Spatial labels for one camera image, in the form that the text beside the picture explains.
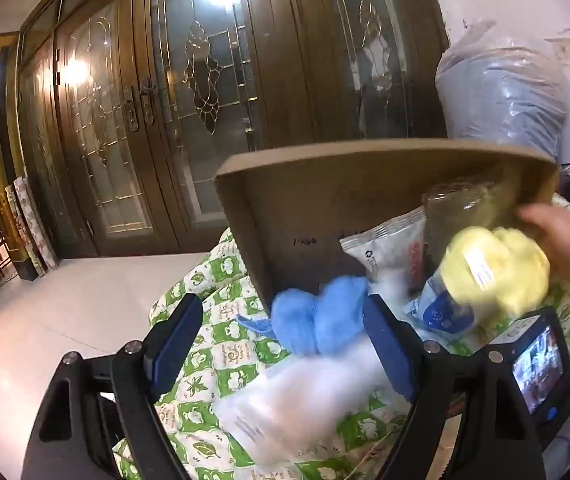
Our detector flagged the yellow fuzzy sock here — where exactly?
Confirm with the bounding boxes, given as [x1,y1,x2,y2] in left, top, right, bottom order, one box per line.
[437,226,552,318]

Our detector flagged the blue fuzzy sock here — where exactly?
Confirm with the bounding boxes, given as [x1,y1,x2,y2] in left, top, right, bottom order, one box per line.
[237,276,381,358]

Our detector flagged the blue and white packet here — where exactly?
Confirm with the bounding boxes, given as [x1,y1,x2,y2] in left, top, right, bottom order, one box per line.
[405,272,476,333]

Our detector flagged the brass door handle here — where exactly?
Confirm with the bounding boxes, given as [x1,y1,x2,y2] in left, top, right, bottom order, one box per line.
[139,77,156,126]
[124,85,139,131]

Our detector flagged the clear plastic bag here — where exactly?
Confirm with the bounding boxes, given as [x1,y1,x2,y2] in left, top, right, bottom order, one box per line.
[214,350,391,463]

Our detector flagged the golden wooden frame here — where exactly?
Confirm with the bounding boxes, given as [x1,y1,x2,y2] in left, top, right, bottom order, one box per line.
[0,32,23,261]

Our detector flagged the person's right hand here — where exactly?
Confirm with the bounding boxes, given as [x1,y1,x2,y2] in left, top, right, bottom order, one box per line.
[517,204,570,281]

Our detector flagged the green and white patterned blanket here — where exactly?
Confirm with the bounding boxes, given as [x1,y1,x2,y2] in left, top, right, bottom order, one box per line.
[115,195,570,480]

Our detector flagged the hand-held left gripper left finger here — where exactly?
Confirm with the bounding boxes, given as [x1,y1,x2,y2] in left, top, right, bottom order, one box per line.
[22,293,205,480]

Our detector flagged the leaning patterned panels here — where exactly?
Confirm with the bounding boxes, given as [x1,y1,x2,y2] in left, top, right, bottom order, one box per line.
[5,175,61,281]

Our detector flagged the wooden glass cabinet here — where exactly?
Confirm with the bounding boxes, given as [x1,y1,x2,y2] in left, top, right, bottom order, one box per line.
[18,0,450,261]

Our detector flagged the plastic-wrapped bundle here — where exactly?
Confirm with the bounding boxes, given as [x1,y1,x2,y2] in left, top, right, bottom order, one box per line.
[435,17,570,161]

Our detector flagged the brown cardboard box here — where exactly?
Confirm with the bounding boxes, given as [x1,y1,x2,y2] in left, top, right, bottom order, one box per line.
[214,138,562,318]

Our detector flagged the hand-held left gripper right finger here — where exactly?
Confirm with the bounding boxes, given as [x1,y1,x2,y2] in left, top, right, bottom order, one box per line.
[362,294,550,480]

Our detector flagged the white packet with red label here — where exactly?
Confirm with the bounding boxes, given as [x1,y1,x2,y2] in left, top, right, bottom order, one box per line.
[340,208,428,291]

